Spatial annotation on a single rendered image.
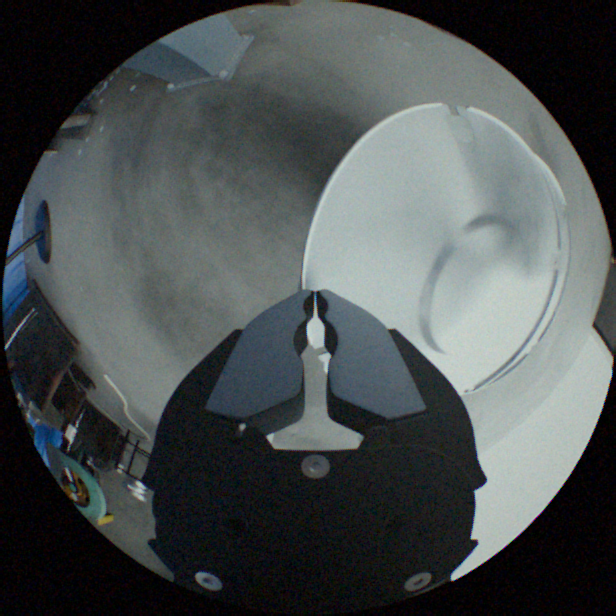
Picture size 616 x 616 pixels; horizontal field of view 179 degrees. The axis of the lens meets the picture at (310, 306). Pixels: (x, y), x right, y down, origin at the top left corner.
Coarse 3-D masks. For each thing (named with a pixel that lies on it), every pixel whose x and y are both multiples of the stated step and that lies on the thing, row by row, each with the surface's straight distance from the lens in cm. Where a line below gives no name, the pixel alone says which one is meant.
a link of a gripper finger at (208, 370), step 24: (216, 360) 8; (192, 384) 7; (168, 408) 7; (192, 408) 7; (168, 432) 7; (192, 432) 6; (216, 432) 6; (240, 432) 6; (168, 456) 6; (144, 480) 7; (240, 528) 6
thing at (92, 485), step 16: (80, 416) 337; (96, 416) 331; (80, 432) 334; (96, 432) 325; (112, 432) 318; (48, 448) 339; (64, 448) 329; (80, 448) 339; (96, 448) 320; (112, 448) 313; (64, 464) 322; (80, 464) 319; (112, 464) 347; (64, 480) 334; (80, 480) 340; (96, 480) 352; (80, 496) 322; (96, 496) 300; (96, 512) 306
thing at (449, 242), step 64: (384, 128) 13; (448, 128) 15; (384, 192) 13; (448, 192) 14; (512, 192) 19; (320, 256) 13; (384, 256) 13; (448, 256) 15; (512, 256) 19; (384, 320) 15; (448, 320) 17; (512, 320) 25
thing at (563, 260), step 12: (552, 180) 29; (564, 204) 32; (564, 216) 33; (564, 228) 33; (564, 240) 33; (564, 252) 34; (564, 264) 35; (564, 276) 37; (564, 288) 38; (552, 300) 35; (552, 312) 38; (540, 336) 38; (516, 360) 36; (504, 372) 36
